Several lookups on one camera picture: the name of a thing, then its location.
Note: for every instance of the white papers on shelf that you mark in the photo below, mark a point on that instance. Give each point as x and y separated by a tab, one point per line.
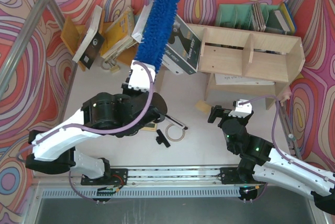
221	79

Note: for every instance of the yellow wooden book rack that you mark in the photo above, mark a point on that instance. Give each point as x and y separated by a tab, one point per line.
71	33

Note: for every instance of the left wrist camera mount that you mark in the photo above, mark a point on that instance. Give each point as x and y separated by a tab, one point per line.
139	76

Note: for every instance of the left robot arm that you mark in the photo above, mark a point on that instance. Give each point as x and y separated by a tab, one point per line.
119	115

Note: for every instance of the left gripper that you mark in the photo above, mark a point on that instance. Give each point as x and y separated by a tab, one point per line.
128	89

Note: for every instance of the light wooden bookshelf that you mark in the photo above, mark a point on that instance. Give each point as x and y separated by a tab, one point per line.
251	54

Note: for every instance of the yellow worn books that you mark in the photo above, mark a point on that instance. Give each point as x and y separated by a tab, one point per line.
118	35

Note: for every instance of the blue microfibre duster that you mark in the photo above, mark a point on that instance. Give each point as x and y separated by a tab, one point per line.
157	32

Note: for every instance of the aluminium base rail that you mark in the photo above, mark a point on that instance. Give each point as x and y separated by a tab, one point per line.
163	175

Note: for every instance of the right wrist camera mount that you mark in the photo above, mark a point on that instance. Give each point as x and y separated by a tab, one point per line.
241	109

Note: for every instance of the white book black cover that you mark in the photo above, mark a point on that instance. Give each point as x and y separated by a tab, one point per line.
90	40

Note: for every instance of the brown notebooks in organiser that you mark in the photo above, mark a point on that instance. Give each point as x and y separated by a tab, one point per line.
258	22

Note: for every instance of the white Chokladfabriken book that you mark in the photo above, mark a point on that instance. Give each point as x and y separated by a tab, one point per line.
140	23

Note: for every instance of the blue yellow calculator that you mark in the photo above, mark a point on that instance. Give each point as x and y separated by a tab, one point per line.
150	127

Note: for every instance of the teal desk organiser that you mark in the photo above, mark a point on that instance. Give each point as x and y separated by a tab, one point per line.
239	16

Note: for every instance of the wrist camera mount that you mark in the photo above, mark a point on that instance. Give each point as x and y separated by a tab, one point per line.
139	76
241	109

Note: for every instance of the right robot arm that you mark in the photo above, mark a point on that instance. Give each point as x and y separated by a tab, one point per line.
263	161

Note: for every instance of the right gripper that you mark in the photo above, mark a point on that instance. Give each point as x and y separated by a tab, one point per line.
220	114

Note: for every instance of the black plastic clip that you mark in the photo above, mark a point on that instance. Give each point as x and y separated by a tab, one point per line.
161	139

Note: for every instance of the brass padlock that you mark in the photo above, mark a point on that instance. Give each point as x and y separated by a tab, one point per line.
110	65

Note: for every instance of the blue grey book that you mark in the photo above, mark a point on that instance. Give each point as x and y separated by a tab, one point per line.
285	18

